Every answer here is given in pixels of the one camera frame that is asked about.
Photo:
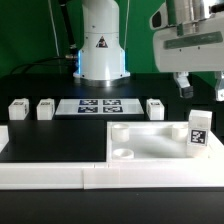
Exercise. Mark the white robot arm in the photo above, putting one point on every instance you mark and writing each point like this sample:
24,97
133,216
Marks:
101,60

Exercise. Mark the white square tabletop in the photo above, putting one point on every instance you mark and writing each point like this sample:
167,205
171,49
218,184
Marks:
155,141

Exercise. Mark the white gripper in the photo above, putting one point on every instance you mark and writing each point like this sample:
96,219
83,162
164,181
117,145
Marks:
189,37

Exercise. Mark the white U-shaped obstacle fence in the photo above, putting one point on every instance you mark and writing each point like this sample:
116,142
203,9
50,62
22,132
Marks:
119,174

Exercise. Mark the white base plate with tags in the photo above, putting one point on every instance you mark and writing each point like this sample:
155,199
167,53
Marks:
99,107

